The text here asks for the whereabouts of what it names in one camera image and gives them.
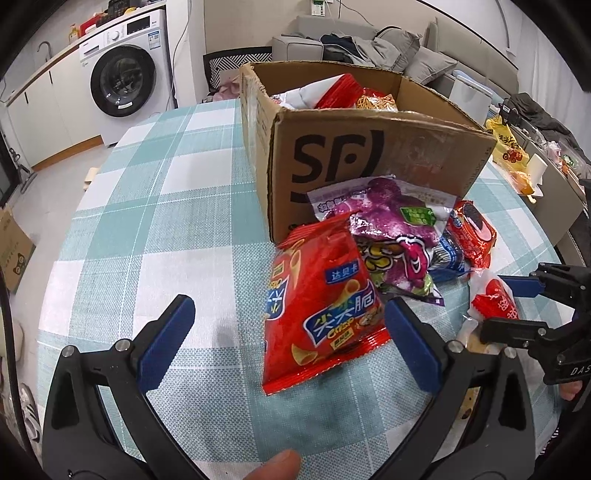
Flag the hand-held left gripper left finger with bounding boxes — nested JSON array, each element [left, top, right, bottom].
[[42, 294, 206, 480]]

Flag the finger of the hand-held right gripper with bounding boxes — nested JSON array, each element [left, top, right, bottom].
[[480, 316, 555, 356], [499, 263, 583, 302]]

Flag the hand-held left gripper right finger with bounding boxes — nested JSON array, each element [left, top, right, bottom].
[[376, 298, 536, 480]]

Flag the white packet with red edges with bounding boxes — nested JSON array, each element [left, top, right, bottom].
[[468, 277, 520, 324]]

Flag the red chocolate pie packet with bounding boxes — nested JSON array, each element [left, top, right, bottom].
[[445, 200, 497, 271]]

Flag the blue cookie packet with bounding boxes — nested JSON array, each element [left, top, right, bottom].
[[429, 231, 472, 283]]

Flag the red chip packet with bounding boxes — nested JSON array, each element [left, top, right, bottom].
[[262, 213, 393, 395]]

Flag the purple packet with green label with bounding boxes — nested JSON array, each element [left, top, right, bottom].
[[307, 175, 455, 250]]

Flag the brown cardboard box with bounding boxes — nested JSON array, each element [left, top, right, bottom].
[[239, 60, 497, 244]]

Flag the orange noodle snack packet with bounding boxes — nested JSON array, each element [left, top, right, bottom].
[[353, 87, 399, 112]]

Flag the white and red snack packet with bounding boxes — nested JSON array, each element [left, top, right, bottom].
[[271, 74, 365, 109]]

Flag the person's left hand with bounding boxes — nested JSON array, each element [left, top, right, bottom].
[[231, 450, 303, 480]]

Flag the grey side table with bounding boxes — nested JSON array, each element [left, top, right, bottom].
[[531, 138, 587, 250]]

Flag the orange snack bag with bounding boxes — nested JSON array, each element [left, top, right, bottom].
[[510, 171, 536, 195]]

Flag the checked teal tablecloth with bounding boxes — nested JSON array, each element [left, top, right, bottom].
[[34, 99, 566, 480]]

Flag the white paper cup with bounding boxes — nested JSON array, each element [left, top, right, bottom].
[[526, 154, 549, 185]]

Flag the yellow plastic bag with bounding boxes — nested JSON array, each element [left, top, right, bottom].
[[485, 115, 532, 167]]

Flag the white sneaker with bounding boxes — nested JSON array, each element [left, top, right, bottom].
[[22, 385, 44, 439]]

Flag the dark coat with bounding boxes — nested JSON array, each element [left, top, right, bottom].
[[508, 92, 587, 148]]

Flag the printed cardboard box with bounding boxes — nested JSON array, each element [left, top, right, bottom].
[[0, 206, 37, 294]]

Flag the white trash bin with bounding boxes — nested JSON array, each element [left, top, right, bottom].
[[450, 76, 492, 125]]

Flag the grey floor mop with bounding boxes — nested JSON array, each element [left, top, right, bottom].
[[9, 148, 38, 192]]

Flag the grey pillow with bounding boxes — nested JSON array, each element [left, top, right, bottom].
[[372, 27, 422, 61], [405, 46, 459, 86]]

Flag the pink cloth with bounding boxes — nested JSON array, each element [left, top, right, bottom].
[[208, 83, 242, 103]]

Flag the white kitchen base cabinet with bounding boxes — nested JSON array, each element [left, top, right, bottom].
[[0, 44, 105, 169]]

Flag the white washing machine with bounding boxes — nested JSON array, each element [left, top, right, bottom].
[[78, 8, 178, 147]]

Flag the grey jacket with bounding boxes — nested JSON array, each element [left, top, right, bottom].
[[353, 37, 407, 75]]

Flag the black patterned basket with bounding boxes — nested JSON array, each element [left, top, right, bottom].
[[203, 46, 273, 90]]

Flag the dark clothing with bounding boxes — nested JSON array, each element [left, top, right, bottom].
[[321, 33, 370, 63]]

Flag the grey sofa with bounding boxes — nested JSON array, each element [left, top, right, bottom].
[[271, 15, 520, 100]]

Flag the red box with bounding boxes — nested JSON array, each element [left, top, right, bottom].
[[79, 13, 109, 38]]

